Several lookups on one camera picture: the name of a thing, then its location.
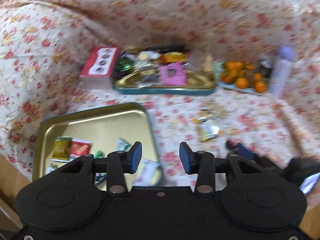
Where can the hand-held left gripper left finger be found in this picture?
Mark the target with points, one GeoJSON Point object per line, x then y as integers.
{"type": "Point", "coordinates": [136, 155]}

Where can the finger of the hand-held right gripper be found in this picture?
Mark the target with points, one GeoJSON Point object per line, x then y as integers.
{"type": "Point", "coordinates": [243, 150]}

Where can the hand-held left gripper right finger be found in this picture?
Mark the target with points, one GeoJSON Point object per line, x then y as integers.
{"type": "Point", "coordinates": [185, 158]}

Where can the white green snack packet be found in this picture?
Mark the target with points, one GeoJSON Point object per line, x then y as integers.
{"type": "Point", "coordinates": [122, 145]}

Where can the white red print packet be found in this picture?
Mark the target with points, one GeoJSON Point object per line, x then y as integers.
{"type": "Point", "coordinates": [147, 172]}

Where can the pile of small snack packets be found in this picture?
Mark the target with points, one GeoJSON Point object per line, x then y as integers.
{"type": "Point", "coordinates": [210, 130]}

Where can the green foil candy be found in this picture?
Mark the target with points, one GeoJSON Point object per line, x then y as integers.
{"type": "Point", "coordinates": [98, 153]}

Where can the teal gold tin box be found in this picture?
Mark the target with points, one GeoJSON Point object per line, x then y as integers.
{"type": "Point", "coordinates": [100, 127]}

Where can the red snack packet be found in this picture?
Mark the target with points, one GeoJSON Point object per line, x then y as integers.
{"type": "Point", "coordinates": [78, 148]}

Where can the yellow green snack packet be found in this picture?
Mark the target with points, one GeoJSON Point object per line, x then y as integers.
{"type": "Point", "coordinates": [61, 148]}

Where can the clear bag of tan snacks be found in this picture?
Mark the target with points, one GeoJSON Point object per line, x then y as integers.
{"type": "Point", "coordinates": [200, 60]}

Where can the pale fruit plate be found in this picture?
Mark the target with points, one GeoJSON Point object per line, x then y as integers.
{"type": "Point", "coordinates": [230, 87]}

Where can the teal gold tin lid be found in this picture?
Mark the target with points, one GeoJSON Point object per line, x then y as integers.
{"type": "Point", "coordinates": [200, 80]}

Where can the clear packet of dark sweets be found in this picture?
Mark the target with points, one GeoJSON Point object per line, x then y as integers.
{"type": "Point", "coordinates": [150, 76]}

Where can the pink snack packet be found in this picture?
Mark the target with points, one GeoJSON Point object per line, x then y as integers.
{"type": "Point", "coordinates": [172, 73]}

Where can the white lilac tube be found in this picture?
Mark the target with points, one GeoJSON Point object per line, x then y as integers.
{"type": "Point", "coordinates": [282, 72]}

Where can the purple green foil candies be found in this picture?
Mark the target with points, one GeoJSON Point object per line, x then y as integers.
{"type": "Point", "coordinates": [125, 65]}

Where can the red pink carton box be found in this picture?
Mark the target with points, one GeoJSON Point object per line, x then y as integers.
{"type": "Point", "coordinates": [100, 62]}

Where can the white round wrapped sweet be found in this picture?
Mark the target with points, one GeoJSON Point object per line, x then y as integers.
{"type": "Point", "coordinates": [145, 55]}

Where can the orange brown snack packet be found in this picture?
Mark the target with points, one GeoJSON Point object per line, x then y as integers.
{"type": "Point", "coordinates": [172, 57]}

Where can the black remote control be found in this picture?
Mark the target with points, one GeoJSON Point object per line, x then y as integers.
{"type": "Point", "coordinates": [165, 47]}

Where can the floral quilted sofa cover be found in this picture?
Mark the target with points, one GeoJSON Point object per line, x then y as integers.
{"type": "Point", "coordinates": [175, 17]}

